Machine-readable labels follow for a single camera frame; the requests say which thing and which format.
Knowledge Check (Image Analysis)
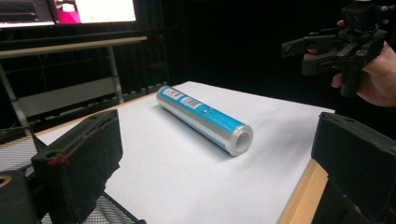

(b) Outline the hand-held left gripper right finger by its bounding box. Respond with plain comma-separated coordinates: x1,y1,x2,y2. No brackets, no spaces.
310,111,396,224

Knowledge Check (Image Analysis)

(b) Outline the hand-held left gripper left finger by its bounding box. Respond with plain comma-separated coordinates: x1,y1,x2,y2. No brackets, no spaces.
31,108,124,224

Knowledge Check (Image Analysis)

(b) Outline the cling film roll blue label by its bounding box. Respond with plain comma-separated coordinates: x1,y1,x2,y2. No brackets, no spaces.
155,85,254,158

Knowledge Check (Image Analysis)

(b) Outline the white paper sheet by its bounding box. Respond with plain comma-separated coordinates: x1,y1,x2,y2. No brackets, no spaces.
35,80,336,224

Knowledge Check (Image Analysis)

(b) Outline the monitor with white screen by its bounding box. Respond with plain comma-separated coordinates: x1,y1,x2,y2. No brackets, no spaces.
47,0,138,25

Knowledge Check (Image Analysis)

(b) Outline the monitor with dark screen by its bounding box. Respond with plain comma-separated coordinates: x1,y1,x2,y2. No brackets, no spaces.
0,0,56,30

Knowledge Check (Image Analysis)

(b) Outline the metal frame table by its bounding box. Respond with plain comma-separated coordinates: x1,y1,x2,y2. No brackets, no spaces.
0,35,149,129

